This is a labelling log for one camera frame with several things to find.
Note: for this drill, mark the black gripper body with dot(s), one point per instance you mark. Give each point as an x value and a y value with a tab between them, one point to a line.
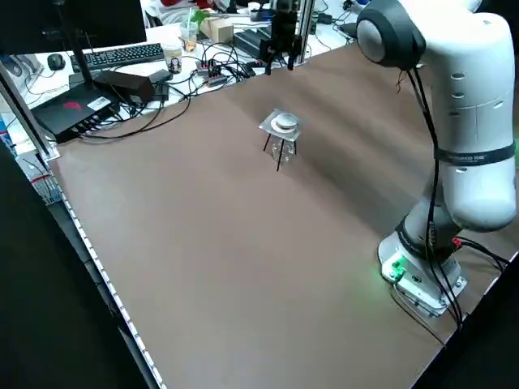
285	26

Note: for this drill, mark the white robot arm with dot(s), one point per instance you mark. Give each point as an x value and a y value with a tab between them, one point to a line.
478	133

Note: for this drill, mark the flat black ribbed device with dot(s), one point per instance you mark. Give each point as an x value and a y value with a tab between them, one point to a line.
249	40

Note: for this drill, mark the small cardboard box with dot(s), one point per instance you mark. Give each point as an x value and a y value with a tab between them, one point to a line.
221	30

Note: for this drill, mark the hub with red switches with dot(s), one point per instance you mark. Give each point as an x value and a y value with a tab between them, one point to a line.
213	75

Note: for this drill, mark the tripod stand with mesh plate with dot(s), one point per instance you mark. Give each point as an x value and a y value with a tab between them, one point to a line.
265	125

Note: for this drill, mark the clear drink cup with straw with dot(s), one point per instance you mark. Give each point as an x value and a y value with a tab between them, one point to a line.
189	38

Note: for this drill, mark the white round ceramic disc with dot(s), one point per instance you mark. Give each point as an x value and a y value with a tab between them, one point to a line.
286	129

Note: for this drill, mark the printed paper cup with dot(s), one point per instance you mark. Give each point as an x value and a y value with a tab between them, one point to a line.
173	62

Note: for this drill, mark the clear glass burner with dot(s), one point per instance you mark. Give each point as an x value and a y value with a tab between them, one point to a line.
284	152

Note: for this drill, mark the small black adapter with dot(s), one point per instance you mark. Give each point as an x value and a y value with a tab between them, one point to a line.
160	87

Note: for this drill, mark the long black power brick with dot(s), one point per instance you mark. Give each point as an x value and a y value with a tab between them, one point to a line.
129	87

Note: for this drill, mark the black computer keyboard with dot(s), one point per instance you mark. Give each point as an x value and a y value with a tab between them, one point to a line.
121	54

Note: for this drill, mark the black computer monitor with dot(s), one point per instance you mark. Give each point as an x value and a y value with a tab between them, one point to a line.
101	24

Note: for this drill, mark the black box with red logo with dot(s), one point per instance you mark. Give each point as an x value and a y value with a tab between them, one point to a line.
69	113

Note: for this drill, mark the black computer mouse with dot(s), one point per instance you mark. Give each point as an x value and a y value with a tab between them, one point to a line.
56	61

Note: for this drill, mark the aluminium profile post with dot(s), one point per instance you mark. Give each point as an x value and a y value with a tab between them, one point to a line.
305	32

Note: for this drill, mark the aluminium corner frame post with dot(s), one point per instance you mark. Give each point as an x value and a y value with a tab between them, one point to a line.
28	117

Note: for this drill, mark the table edge rail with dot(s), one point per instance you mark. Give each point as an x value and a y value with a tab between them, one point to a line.
101	275

